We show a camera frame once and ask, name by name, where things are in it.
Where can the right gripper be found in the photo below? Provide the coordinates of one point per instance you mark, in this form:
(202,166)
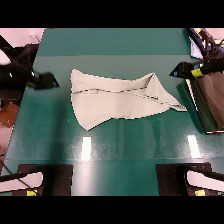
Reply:
(185,70)

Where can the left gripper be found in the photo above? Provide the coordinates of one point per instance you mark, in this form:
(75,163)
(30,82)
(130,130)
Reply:
(46,81)

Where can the white shirt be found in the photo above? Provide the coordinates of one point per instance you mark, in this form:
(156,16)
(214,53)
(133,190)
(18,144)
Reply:
(110,100)

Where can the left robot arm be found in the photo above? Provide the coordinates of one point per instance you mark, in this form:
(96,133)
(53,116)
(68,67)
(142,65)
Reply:
(56,180)

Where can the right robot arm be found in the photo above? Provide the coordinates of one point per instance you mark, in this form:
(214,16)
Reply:
(215,66)

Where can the brown garment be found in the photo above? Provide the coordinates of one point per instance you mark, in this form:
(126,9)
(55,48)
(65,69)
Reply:
(213,96)

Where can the dark green garment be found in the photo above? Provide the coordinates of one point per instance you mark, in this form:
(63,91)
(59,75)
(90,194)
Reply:
(196,110)

